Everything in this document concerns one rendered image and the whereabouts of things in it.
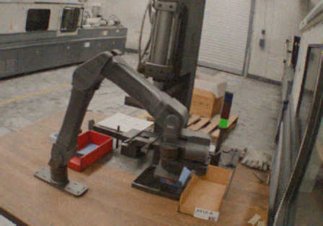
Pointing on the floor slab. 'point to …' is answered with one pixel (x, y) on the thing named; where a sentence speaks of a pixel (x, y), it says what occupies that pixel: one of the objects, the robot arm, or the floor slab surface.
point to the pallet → (205, 124)
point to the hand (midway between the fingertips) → (170, 180)
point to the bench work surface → (107, 189)
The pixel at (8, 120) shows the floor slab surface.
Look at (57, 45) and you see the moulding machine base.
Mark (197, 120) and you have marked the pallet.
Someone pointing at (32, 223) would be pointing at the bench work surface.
